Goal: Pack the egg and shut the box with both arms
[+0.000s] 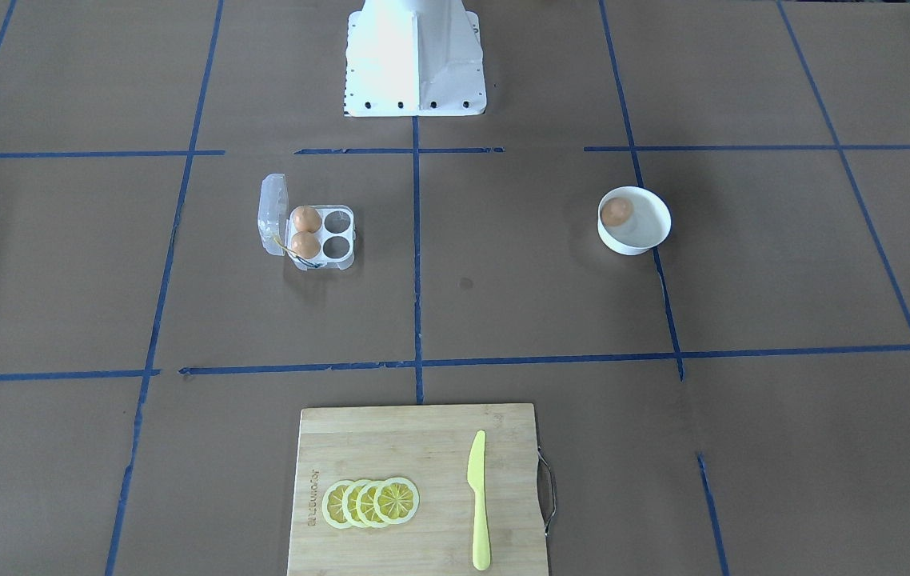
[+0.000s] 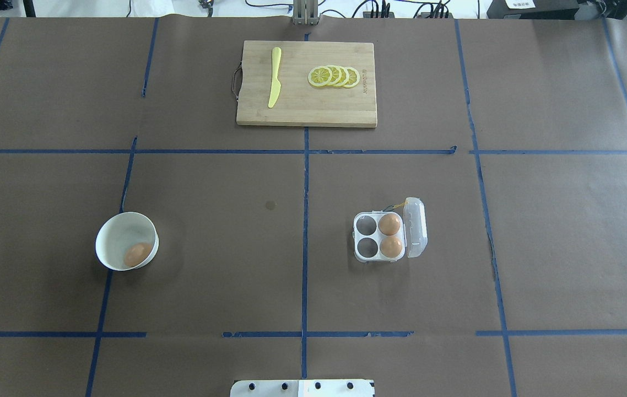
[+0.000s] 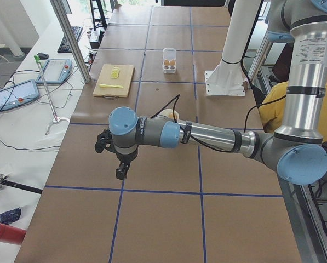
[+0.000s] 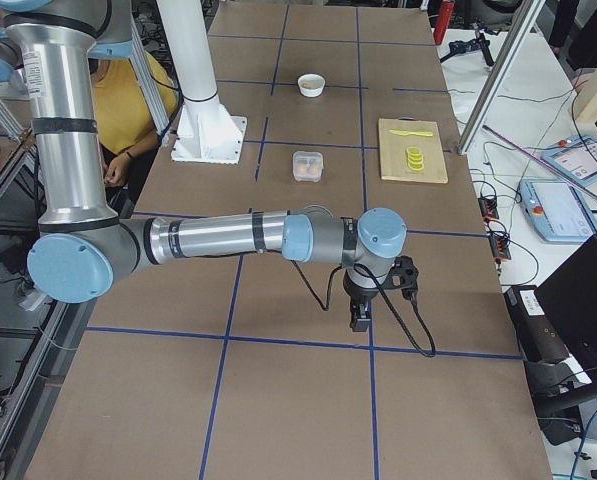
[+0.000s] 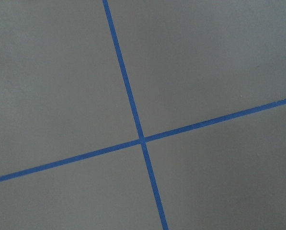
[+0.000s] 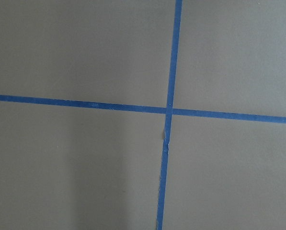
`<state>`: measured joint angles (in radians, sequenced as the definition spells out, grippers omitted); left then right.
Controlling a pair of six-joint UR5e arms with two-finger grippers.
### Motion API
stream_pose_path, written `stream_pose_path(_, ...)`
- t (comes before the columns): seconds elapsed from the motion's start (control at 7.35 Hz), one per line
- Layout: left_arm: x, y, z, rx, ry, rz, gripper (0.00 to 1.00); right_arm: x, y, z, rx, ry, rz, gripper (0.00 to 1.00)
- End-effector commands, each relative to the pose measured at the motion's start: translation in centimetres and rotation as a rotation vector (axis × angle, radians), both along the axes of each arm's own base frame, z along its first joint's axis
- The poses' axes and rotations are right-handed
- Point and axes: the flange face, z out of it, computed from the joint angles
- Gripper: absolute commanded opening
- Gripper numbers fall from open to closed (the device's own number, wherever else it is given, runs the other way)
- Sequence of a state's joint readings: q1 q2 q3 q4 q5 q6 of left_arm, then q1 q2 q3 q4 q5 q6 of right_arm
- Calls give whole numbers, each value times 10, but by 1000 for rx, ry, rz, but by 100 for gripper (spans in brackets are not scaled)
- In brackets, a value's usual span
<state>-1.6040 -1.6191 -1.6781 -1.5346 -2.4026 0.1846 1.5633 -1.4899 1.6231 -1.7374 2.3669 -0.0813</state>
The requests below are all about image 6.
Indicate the blue tape strip crosswise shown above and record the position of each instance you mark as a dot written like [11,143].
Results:
[143,109]

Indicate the blue tape strip lengthwise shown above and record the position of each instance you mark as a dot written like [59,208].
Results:
[169,113]

